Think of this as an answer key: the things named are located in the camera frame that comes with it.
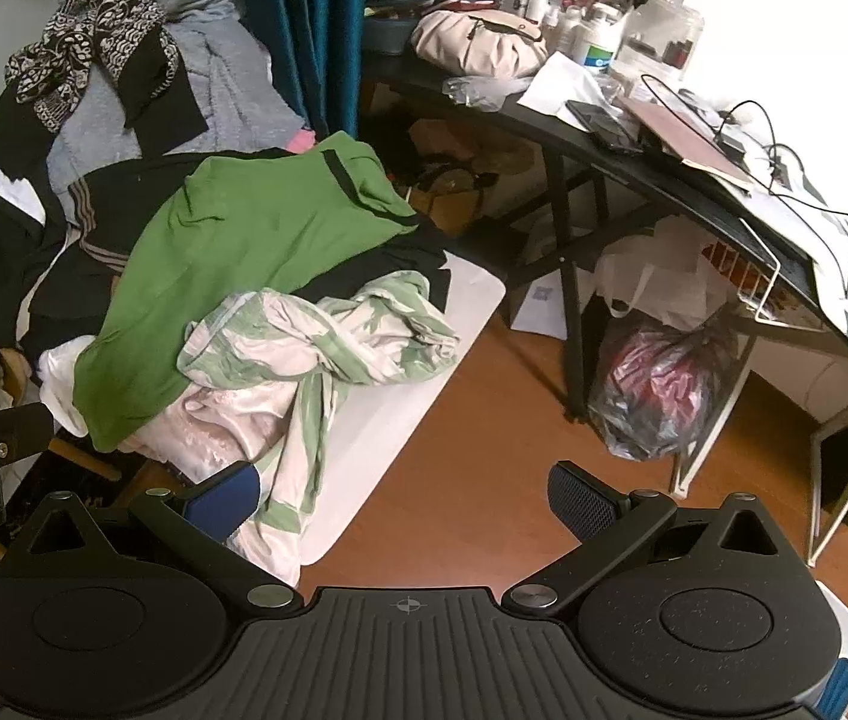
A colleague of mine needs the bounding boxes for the white plastic bag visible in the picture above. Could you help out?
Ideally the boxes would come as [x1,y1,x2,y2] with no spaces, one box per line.
[596,214,732,331]

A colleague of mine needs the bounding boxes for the white paper sheet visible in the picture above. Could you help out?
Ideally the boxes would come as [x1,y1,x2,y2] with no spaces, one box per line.
[518,52,627,125]

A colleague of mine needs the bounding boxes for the clear bag red contents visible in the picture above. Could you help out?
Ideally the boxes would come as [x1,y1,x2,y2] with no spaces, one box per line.
[589,307,736,462]

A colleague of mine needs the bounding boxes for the black jacket white panels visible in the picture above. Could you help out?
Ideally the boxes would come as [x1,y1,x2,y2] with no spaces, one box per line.
[0,157,69,350]

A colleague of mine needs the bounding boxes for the white paper bag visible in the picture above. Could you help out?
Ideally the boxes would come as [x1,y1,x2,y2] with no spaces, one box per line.
[510,217,597,338]

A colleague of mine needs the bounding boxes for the black white patterned knit sweater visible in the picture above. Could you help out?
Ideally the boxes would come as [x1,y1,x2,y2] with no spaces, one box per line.
[4,0,179,132]

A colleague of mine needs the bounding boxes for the white wire basket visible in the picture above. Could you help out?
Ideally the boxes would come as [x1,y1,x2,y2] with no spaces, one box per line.
[701,217,785,323]

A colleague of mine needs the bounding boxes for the green white patterned cloth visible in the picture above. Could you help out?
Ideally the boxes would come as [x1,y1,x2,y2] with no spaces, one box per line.
[176,270,462,541]

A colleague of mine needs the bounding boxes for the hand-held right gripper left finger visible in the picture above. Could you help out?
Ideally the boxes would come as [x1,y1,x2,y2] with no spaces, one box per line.
[0,461,305,614]

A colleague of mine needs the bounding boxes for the white plastic tub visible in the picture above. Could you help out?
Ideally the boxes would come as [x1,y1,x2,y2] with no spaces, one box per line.
[806,577,848,720]

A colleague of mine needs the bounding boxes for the teal curtain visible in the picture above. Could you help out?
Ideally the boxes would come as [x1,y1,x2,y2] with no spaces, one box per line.
[236,0,372,143]

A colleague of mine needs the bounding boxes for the pink satin cloth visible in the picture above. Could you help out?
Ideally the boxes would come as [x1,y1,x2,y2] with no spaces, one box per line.
[120,382,305,590]

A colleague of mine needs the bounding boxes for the dark garment brown stripes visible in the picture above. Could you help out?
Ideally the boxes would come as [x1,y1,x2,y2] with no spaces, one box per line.
[26,154,305,361]

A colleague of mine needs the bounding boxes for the green ribbed top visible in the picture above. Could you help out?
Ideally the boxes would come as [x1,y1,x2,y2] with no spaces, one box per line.
[73,131,421,453]

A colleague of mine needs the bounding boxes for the white padded bench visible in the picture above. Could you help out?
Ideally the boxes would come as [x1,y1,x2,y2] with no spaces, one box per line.
[296,251,507,567]

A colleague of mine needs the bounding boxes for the cluster of cosmetic bottles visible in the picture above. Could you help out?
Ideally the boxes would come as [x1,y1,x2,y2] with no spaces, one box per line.
[525,0,582,46]

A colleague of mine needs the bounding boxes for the clear plastic wrap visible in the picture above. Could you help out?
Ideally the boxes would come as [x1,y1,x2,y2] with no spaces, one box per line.
[443,75,537,110]

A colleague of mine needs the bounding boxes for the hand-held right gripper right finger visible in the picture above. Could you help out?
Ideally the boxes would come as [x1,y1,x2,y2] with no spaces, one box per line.
[503,461,819,617]

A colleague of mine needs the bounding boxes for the brown bag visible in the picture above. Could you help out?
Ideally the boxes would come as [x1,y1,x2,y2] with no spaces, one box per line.
[409,120,545,233]

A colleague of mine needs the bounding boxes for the beige bag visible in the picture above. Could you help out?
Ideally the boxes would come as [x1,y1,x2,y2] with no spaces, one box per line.
[410,7,549,80]

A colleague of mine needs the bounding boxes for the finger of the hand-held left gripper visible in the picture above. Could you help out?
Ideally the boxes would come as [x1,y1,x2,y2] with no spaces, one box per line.
[0,403,58,464]

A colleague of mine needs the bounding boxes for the pink brown notebook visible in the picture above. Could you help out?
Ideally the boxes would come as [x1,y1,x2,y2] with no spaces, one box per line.
[615,94,759,188]

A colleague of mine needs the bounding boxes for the black desk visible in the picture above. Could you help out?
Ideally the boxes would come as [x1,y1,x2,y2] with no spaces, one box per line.
[364,52,848,421]

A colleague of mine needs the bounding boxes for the black phone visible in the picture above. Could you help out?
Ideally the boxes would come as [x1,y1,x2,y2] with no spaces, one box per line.
[566,100,642,155]

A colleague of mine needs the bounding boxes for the white pill bottle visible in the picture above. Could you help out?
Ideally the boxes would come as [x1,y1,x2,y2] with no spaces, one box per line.
[570,4,624,72]

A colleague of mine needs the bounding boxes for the black charging cable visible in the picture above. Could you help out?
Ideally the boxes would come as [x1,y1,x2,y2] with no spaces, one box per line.
[641,73,848,297]

